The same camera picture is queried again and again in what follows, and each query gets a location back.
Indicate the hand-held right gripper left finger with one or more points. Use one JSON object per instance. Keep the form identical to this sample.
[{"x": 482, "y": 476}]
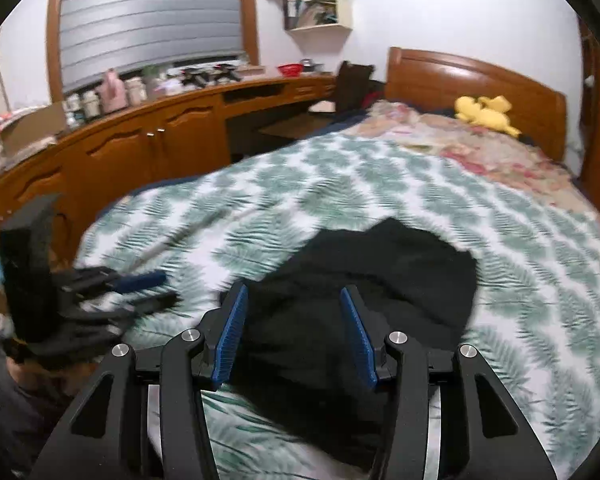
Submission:
[{"x": 230, "y": 335}]

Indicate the floral blanket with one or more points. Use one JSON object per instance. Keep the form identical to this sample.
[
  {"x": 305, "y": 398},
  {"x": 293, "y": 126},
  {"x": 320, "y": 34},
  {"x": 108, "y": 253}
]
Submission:
[{"x": 430, "y": 135}]

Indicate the leaf-print bed sheet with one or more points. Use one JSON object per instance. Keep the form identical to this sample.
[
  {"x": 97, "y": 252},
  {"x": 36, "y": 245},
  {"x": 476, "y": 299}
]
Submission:
[{"x": 530, "y": 285}]

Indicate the grey window shutter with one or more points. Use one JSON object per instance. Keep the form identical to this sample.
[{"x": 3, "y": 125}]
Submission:
[{"x": 150, "y": 15}]

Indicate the dark brown chair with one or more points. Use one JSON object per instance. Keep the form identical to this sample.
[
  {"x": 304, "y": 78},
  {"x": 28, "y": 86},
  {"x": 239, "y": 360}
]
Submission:
[{"x": 352, "y": 85}]

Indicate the metal pot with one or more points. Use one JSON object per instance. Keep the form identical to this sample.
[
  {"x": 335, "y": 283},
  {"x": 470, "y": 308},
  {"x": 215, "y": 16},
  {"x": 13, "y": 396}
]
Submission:
[{"x": 311, "y": 65}]

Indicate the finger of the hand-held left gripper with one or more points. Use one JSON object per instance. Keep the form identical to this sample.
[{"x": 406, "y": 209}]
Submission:
[
  {"x": 140, "y": 281},
  {"x": 150, "y": 304}
]

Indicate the person's left forearm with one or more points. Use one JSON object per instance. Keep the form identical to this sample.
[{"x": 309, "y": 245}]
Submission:
[{"x": 20, "y": 410}]

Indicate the wooden desk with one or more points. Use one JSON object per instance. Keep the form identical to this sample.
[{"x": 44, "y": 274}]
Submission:
[{"x": 130, "y": 145}]

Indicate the black coat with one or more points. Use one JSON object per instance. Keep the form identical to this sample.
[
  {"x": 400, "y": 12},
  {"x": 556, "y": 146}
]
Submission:
[{"x": 380, "y": 270}]

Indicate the white paper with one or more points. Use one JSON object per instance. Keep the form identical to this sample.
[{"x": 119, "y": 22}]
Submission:
[{"x": 324, "y": 106}]

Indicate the green container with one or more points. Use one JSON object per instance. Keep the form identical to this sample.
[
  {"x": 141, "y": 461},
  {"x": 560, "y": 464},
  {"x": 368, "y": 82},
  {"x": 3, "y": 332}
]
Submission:
[{"x": 152, "y": 80}]

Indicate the wooden window frame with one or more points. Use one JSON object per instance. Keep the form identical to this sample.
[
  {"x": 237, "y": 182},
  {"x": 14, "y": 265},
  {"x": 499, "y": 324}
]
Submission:
[{"x": 250, "y": 10}]

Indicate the cardboard box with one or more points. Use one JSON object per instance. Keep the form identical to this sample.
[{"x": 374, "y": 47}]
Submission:
[{"x": 35, "y": 125}]

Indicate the white jar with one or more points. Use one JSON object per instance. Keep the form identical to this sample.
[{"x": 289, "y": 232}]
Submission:
[{"x": 136, "y": 91}]

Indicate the pink bottle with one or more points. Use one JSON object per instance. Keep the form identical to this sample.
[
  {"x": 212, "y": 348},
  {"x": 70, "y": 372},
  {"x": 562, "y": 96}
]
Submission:
[{"x": 114, "y": 92}]

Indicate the black gadget pile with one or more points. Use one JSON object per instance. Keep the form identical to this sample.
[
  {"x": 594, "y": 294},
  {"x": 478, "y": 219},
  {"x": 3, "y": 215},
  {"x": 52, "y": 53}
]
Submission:
[{"x": 210, "y": 76}]

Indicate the red basket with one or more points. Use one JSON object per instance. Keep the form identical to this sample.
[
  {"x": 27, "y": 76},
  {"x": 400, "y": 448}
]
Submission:
[{"x": 290, "y": 69}]

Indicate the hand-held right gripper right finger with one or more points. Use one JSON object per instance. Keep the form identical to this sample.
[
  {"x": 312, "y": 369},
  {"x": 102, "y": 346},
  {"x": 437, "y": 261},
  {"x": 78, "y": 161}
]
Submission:
[{"x": 360, "y": 340}]

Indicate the wooden headboard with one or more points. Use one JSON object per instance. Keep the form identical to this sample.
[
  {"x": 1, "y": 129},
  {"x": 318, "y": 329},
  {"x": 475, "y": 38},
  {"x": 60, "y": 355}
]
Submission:
[{"x": 430, "y": 72}]

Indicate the yellow plush toy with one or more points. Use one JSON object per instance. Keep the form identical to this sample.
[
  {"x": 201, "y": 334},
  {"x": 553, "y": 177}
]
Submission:
[{"x": 485, "y": 115}]

